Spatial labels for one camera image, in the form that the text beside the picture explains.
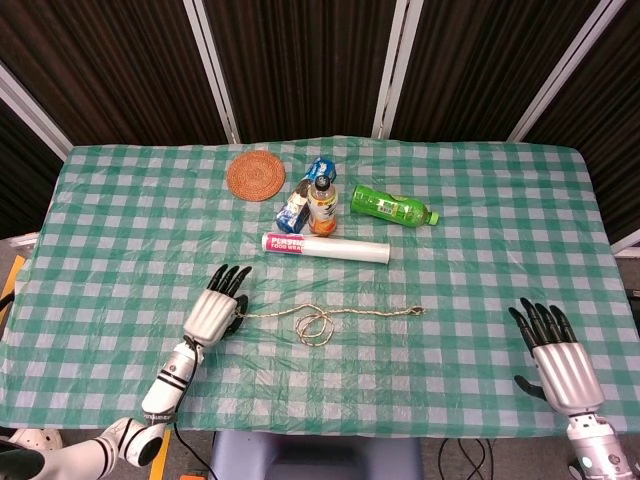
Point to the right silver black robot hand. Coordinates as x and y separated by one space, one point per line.
565 370

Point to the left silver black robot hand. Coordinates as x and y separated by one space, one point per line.
210 312

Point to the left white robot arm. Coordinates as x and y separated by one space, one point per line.
165 387

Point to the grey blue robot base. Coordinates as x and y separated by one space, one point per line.
315 457

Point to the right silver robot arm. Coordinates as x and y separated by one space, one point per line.
600 450

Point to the blue snack box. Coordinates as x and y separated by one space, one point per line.
291 216

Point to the round woven rattan coaster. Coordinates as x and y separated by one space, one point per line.
256 176

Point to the plastic food wrap roll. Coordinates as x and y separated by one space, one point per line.
340 248

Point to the orange drink bottle black cap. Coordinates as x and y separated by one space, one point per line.
322 210

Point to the green white checkered tablecloth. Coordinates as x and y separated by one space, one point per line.
400 380

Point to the green plastic drink bottle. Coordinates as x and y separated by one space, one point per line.
385 202

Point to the white clog shoe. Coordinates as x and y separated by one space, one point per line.
37 439

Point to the dark corrugated partition panel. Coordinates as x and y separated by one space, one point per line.
480 65
300 65
600 130
110 65

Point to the white partition frame post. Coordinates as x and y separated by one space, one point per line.
395 70
35 112
215 80
565 70

